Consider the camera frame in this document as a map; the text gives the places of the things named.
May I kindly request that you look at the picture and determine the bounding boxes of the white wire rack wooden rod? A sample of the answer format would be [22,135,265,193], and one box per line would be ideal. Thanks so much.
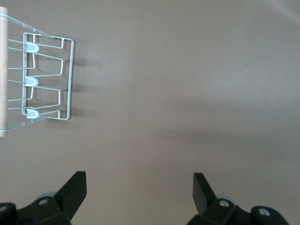
[0,6,75,138]

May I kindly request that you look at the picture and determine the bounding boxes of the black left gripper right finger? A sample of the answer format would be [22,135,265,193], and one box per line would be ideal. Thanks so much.
[188,172,288,225]

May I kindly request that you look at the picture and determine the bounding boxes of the brown table mat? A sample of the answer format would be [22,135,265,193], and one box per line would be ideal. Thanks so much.
[0,0,300,225]

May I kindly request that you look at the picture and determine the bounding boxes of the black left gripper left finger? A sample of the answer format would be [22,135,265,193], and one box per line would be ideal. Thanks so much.
[0,171,88,225]

